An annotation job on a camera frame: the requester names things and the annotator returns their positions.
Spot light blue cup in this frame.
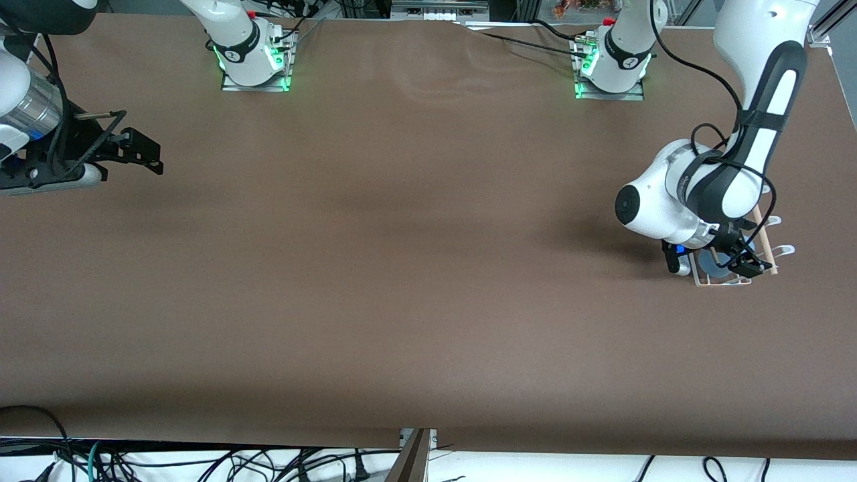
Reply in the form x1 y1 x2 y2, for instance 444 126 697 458
699 241 757 279

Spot orange background clutter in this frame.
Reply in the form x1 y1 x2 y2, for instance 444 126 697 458
553 0 621 19

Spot white connector strip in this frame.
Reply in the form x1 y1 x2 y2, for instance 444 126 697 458
391 0 491 23

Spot aluminium profile beam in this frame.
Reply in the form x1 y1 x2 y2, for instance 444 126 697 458
384 428 433 482

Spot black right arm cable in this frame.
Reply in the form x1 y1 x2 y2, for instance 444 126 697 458
0 19 129 176

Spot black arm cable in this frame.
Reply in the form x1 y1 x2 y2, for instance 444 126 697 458
648 0 779 270
0 19 129 176

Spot white wire cup rack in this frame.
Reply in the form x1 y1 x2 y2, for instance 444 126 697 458
679 201 797 288

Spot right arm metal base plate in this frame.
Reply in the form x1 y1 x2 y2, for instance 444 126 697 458
220 25 296 93

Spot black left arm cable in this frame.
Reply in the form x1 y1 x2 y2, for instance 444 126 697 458
648 0 779 270

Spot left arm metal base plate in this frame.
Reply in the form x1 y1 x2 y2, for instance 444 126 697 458
573 37 646 102

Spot aluminium frame corner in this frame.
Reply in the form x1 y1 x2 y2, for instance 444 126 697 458
806 0 857 48

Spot black looped floor cable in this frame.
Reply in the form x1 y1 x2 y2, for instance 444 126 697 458
0 404 76 482

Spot black cable on table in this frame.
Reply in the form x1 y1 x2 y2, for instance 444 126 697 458
454 19 591 60

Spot tangled black floor cables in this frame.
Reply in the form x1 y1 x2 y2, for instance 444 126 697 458
100 447 402 482

